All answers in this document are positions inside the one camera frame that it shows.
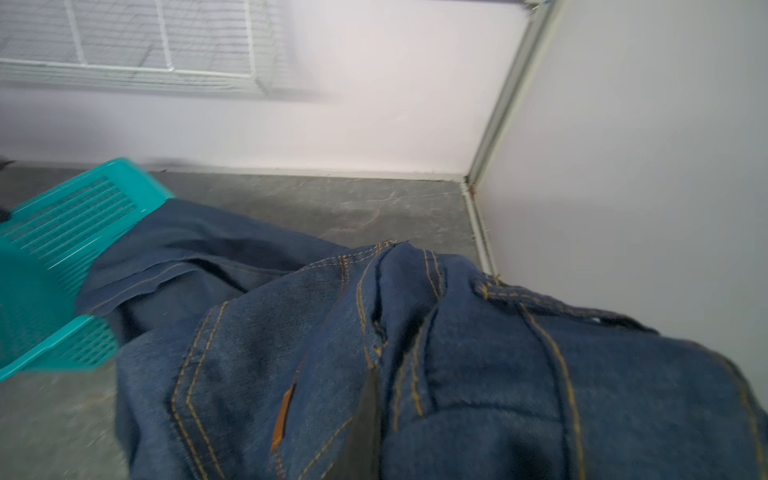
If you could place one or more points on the teal plastic basket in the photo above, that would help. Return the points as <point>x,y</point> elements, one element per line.
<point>47,248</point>

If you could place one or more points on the dark blue denim trousers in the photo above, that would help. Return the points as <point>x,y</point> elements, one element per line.
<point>243,349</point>

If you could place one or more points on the long white wire shelf basket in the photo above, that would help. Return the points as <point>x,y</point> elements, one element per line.
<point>168,45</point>

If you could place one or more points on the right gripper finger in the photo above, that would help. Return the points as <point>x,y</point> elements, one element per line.
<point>360,457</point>

